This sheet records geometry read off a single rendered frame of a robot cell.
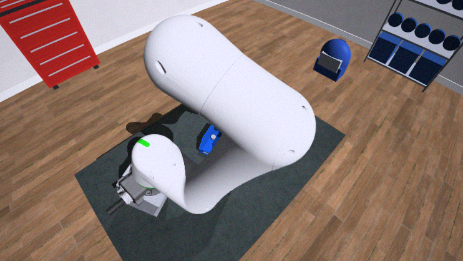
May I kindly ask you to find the blue bin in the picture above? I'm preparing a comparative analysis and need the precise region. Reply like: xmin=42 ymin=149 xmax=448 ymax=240
xmin=199 ymin=125 xmax=222 ymax=155

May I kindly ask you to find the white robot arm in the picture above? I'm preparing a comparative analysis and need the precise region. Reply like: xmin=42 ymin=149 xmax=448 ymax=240
xmin=106 ymin=14 xmax=316 ymax=216

